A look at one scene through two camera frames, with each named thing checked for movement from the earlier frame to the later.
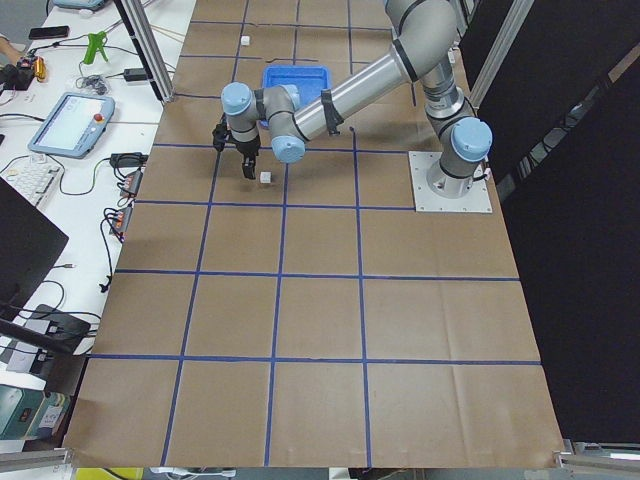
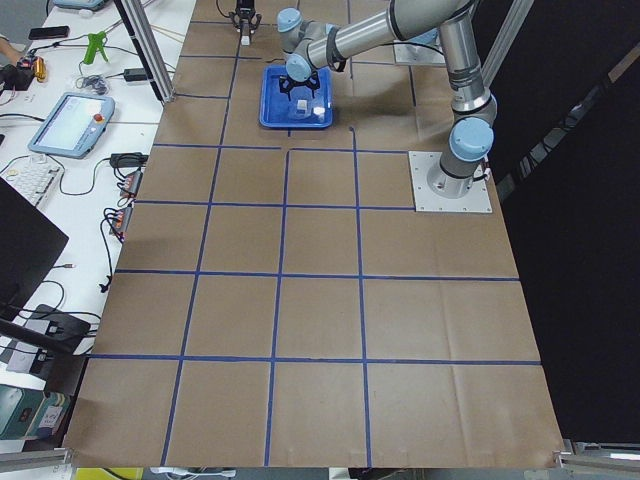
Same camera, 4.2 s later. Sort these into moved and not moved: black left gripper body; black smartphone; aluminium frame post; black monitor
Moved: black left gripper body
Not moved: black smartphone; black monitor; aluminium frame post
